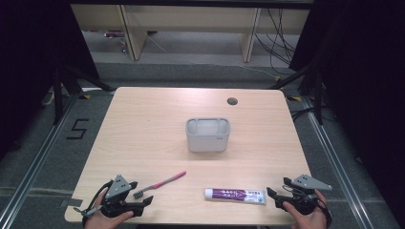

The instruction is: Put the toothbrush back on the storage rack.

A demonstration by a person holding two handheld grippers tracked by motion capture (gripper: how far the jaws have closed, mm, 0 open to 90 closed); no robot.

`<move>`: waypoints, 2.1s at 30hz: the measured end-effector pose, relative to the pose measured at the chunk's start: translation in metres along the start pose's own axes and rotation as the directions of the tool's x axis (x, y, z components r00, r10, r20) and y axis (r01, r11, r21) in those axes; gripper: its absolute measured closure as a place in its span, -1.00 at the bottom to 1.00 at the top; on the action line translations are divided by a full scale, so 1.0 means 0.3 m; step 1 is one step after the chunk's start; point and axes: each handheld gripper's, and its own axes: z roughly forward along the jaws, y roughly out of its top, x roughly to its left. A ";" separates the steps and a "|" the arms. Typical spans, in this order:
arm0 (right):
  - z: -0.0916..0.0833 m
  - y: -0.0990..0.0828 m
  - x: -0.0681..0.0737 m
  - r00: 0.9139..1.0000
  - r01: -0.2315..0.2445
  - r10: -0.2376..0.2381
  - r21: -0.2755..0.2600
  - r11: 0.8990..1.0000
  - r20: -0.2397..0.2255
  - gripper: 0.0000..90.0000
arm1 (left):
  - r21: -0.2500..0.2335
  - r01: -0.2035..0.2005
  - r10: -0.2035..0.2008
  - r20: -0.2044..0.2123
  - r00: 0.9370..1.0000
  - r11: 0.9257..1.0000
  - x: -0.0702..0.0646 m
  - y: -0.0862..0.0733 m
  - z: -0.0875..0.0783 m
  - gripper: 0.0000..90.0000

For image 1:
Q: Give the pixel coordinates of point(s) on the grey plastic holder box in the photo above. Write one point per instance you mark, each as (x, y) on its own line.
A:
(207, 135)

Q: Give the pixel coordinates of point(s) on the person's left hand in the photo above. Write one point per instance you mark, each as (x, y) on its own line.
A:
(105, 220)

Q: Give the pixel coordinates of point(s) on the dark curtain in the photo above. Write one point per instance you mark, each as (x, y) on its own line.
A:
(366, 95)
(28, 63)

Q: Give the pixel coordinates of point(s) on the black metal stand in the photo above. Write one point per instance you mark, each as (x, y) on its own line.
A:
(313, 82)
(63, 86)

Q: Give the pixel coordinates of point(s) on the yellow black floor tape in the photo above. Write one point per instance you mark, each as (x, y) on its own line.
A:
(294, 98)
(85, 96)

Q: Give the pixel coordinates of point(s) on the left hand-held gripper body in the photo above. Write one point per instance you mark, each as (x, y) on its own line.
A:
(118, 194)

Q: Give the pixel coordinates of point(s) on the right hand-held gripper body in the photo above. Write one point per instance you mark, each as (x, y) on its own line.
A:
(302, 194)

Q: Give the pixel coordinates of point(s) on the pink toothbrush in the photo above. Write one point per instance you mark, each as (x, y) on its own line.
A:
(159, 184)

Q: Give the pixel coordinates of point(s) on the small red items under desk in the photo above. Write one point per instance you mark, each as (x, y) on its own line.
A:
(116, 36)

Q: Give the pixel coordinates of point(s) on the light wooden desk frame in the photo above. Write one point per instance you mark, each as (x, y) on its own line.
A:
(191, 22)

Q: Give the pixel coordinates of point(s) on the purple and white toothpaste tube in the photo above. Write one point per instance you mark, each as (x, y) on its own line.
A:
(235, 195)

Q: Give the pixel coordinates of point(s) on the grey left gripper plug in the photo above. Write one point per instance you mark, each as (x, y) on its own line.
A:
(89, 211)

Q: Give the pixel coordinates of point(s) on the person's right hand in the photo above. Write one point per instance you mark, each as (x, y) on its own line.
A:
(307, 219)

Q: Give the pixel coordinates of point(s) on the grey tape piece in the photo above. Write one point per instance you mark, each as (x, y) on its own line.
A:
(71, 202)

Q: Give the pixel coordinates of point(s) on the aluminium floor rail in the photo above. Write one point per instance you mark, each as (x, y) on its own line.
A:
(337, 165)
(35, 165)

